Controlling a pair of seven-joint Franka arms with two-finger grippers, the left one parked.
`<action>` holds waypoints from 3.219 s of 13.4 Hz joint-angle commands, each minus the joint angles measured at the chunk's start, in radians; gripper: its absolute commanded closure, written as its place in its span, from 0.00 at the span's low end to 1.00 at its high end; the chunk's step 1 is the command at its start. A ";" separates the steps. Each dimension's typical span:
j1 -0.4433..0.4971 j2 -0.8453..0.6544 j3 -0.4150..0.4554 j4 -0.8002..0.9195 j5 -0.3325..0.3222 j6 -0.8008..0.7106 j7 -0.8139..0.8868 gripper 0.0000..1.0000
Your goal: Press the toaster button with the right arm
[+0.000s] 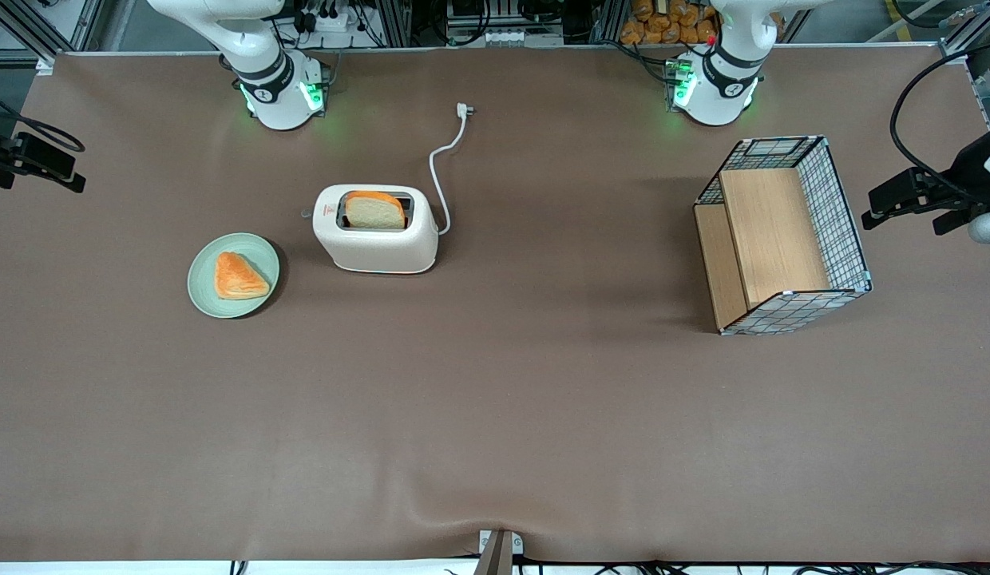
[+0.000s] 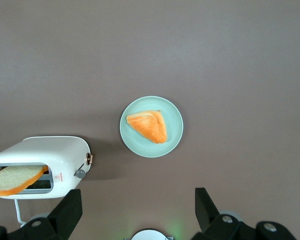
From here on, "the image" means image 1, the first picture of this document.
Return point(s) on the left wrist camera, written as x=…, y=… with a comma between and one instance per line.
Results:
x=988, y=227

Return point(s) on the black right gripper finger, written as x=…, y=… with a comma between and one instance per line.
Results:
x=62, y=180
x=46, y=156

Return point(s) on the brown table cloth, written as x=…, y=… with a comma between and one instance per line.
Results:
x=495, y=399

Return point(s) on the orange triangular puff pastry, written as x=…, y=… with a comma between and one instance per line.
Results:
x=238, y=278

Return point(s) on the white power strip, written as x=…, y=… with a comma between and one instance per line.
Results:
x=335, y=20

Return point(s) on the toast slice with orange crust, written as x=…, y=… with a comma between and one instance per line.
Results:
x=375, y=212

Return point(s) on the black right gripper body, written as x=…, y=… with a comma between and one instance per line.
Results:
x=1, y=152

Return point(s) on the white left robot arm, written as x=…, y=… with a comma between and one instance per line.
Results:
x=722, y=88

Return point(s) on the pale green round plate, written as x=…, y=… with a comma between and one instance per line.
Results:
x=203, y=283

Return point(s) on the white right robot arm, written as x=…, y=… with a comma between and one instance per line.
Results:
x=275, y=96

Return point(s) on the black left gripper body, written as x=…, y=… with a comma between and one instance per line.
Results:
x=963, y=171

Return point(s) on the white two-slot toaster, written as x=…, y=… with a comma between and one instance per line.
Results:
x=375, y=247

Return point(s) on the metal table edge bracket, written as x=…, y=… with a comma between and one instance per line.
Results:
x=496, y=559

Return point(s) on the pile of orange bread rolls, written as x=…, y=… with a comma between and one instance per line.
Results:
x=663, y=28

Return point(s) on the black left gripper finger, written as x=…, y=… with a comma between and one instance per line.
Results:
x=902, y=192
x=877, y=219

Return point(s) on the aluminium frame profile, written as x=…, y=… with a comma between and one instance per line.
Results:
x=963, y=32
x=25, y=29

